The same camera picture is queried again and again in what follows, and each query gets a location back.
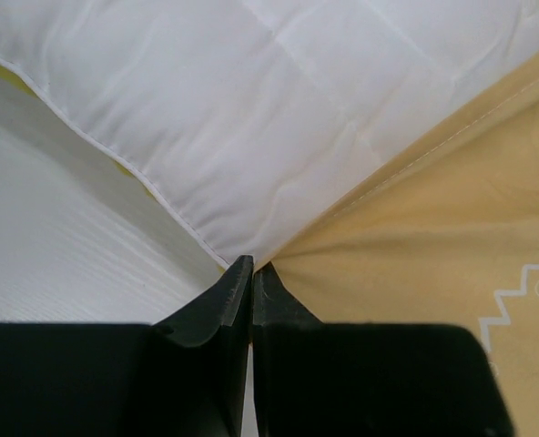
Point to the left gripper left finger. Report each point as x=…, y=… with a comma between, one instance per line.
x=203, y=358

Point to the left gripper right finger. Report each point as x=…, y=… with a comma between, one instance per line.
x=271, y=303

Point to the blue yellow cartoon pillowcase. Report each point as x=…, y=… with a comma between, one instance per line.
x=448, y=231

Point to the white pillow yellow trim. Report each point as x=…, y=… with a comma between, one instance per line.
x=249, y=119

